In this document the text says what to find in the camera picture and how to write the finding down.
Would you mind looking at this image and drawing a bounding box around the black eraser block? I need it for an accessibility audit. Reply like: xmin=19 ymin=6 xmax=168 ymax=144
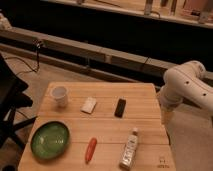
xmin=114 ymin=99 xmax=126 ymax=118

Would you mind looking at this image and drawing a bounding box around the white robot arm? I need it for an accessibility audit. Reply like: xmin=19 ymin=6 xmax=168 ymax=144
xmin=157 ymin=60 xmax=213 ymax=125

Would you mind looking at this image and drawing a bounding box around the small clear plastic bottle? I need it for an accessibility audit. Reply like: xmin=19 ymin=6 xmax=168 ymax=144
xmin=119 ymin=128 xmax=138 ymax=171

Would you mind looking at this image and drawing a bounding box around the white rectangular block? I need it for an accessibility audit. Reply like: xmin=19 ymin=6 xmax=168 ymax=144
xmin=81 ymin=97 xmax=97 ymax=114

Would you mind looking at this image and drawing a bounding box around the white paper cup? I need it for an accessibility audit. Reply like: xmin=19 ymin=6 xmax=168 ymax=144
xmin=51 ymin=86 xmax=68 ymax=107

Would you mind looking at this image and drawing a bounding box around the green glass bowl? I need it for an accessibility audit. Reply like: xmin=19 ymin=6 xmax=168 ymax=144
xmin=30 ymin=121 xmax=70 ymax=160

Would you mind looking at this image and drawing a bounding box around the black office chair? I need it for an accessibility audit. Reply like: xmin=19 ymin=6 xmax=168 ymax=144
xmin=0 ymin=53 xmax=35 ymax=149

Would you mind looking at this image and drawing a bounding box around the black cable on floor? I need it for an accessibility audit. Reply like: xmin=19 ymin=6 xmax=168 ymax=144
xmin=3 ymin=39 xmax=45 ymax=77

